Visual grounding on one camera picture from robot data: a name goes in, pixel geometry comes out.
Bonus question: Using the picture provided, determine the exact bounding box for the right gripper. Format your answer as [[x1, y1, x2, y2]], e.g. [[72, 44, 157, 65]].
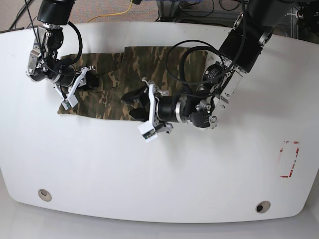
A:
[[52, 65, 100, 99]]

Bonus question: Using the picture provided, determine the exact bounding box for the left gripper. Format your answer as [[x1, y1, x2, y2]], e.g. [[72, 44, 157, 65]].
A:
[[121, 77, 181, 133]]

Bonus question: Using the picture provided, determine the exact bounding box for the camouflage t-shirt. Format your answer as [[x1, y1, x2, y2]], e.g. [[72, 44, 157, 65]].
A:
[[56, 45, 209, 122]]

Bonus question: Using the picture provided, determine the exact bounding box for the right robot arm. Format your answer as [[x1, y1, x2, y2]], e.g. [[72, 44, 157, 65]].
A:
[[27, 0, 83, 98]]

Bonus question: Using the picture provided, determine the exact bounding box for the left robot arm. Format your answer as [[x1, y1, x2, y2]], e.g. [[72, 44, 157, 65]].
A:
[[121, 0, 294, 138]]

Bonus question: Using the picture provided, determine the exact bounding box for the grey metal stand base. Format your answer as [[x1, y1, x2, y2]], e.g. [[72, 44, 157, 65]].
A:
[[156, 0, 186, 22]]

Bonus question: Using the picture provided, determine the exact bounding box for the red tape marking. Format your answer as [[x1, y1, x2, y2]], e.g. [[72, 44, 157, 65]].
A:
[[277, 141, 301, 178]]

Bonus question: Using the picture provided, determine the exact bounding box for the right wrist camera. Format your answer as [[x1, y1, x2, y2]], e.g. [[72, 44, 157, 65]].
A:
[[61, 95, 78, 110]]

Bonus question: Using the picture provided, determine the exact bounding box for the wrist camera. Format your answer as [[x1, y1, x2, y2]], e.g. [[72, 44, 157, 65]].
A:
[[138, 120, 158, 142], [61, 95, 78, 110]]

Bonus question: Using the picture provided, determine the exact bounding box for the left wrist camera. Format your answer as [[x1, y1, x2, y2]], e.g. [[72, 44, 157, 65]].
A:
[[138, 120, 158, 142]]

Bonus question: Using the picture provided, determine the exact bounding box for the yellow cable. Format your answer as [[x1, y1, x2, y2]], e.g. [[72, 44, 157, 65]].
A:
[[88, 0, 133, 23]]

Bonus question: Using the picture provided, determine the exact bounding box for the black floor cables left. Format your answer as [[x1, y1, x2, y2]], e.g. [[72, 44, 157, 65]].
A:
[[0, 0, 38, 33]]

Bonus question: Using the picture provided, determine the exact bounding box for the left table cable grommet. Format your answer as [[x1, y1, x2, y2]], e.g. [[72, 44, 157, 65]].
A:
[[38, 189, 52, 202]]

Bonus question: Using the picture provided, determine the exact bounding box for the table cable grommet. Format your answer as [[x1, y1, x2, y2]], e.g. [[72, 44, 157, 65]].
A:
[[255, 201, 271, 214], [38, 189, 52, 202]]

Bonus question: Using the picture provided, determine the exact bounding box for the right table cable grommet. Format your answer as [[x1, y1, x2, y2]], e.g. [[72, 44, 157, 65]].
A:
[[255, 201, 271, 214]]

